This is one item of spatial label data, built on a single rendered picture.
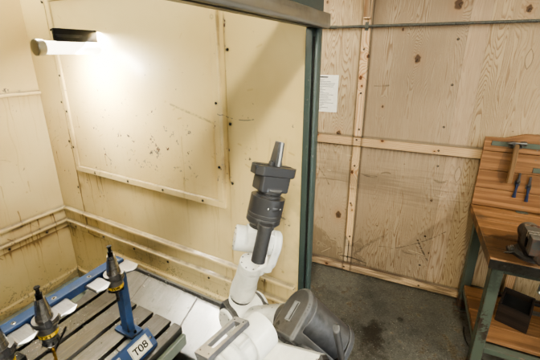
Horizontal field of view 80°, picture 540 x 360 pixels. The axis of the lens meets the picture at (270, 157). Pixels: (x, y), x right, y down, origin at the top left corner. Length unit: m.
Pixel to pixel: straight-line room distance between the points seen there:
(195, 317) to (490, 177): 2.12
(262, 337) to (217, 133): 0.77
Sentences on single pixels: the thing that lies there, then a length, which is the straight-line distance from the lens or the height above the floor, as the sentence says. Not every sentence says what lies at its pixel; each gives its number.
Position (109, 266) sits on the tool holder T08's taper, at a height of 1.26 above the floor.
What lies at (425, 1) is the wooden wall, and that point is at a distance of 2.64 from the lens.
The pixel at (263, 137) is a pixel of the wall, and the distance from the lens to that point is 1.10.
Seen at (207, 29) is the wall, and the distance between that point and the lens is 1.18.
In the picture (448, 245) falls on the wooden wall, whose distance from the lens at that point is 3.03.
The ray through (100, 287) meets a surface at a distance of 1.24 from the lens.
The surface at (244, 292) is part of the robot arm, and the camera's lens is 0.95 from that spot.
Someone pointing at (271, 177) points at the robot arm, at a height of 1.64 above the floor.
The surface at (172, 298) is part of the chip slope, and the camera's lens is 1.71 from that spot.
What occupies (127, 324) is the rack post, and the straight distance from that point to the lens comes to 1.48.
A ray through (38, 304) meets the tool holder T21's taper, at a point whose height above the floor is 1.28.
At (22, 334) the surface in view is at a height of 1.22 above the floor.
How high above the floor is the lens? 1.93
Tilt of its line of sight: 18 degrees down
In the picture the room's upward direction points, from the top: straight up
